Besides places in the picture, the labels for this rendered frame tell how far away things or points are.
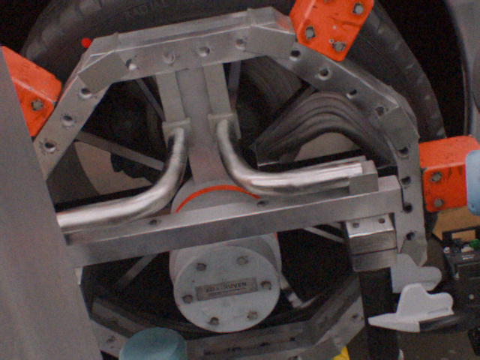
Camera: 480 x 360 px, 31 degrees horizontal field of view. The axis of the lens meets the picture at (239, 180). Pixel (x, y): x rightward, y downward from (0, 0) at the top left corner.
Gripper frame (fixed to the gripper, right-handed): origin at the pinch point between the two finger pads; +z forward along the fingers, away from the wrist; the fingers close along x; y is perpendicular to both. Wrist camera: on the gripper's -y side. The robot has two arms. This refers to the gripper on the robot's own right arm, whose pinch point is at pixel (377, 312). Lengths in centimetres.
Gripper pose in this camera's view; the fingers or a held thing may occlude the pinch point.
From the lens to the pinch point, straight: 101.0
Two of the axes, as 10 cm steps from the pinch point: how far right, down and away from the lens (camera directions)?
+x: 0.6, 4.9, -8.7
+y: -1.7, -8.6, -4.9
